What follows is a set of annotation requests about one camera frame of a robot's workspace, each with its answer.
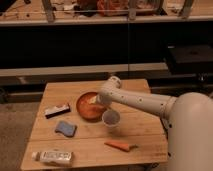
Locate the wooden table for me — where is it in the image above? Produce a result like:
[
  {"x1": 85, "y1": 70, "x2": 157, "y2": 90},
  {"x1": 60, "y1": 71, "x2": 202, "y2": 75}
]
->
[{"x1": 21, "y1": 81, "x2": 167, "y2": 171}]

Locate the blue sponge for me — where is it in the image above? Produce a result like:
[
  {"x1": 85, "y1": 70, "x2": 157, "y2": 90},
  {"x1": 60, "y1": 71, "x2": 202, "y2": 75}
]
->
[{"x1": 55, "y1": 121, "x2": 77, "y2": 137}]

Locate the white tube with label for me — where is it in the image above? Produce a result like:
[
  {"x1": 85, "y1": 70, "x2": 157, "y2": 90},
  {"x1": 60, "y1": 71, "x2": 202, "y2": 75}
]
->
[{"x1": 32, "y1": 150, "x2": 73, "y2": 165}]

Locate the orange ceramic bowl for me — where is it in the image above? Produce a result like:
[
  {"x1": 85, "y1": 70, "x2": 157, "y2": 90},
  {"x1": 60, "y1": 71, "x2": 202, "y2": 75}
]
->
[{"x1": 76, "y1": 92, "x2": 107, "y2": 121}]

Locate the black box on right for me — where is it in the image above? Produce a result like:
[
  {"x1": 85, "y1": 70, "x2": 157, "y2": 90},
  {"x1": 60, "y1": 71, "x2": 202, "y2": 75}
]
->
[{"x1": 166, "y1": 45, "x2": 213, "y2": 74}]

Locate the orange carrot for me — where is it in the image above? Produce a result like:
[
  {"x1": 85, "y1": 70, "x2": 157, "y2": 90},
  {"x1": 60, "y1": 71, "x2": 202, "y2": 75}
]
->
[{"x1": 105, "y1": 140, "x2": 137, "y2": 152}]

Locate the clear plastic cup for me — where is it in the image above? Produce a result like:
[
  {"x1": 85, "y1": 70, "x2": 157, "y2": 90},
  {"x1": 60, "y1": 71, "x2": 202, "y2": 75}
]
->
[{"x1": 102, "y1": 109, "x2": 120, "y2": 128}]

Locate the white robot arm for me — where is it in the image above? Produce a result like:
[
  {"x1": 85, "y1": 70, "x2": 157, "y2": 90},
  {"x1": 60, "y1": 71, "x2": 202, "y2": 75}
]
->
[{"x1": 89, "y1": 76, "x2": 213, "y2": 171}]

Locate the orange object on shelf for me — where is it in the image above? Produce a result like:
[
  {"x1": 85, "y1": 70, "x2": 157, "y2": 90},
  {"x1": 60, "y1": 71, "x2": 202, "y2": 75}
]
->
[{"x1": 97, "y1": 0, "x2": 128, "y2": 16}]

